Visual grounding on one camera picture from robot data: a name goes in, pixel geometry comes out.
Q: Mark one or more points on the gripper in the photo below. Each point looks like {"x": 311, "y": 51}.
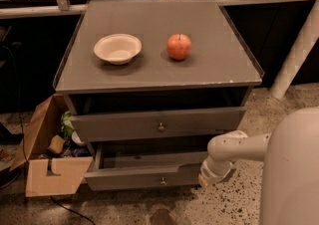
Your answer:
{"x": 210, "y": 175}

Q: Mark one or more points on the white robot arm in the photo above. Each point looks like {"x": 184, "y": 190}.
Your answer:
{"x": 290, "y": 176}

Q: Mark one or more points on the white cup in box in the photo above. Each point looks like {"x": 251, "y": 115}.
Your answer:
{"x": 77, "y": 140}

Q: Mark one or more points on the green bag in box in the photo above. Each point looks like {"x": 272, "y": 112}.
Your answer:
{"x": 66, "y": 125}

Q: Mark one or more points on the grey top drawer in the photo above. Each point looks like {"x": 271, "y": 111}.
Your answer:
{"x": 140, "y": 125}

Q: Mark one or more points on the grey drawer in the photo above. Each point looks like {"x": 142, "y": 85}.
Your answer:
{"x": 147, "y": 163}
{"x": 140, "y": 125}

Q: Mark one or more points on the white paper bowl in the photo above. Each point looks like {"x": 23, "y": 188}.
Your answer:
{"x": 118, "y": 49}

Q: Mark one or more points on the red apple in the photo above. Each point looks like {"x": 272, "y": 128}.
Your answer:
{"x": 178, "y": 46}

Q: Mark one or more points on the brown cardboard box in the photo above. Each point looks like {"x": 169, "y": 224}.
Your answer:
{"x": 48, "y": 174}

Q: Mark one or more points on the yellow sponge in box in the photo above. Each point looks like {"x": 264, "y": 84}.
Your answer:
{"x": 56, "y": 144}

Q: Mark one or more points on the grey wooden drawer cabinet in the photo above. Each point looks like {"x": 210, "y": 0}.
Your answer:
{"x": 219, "y": 72}

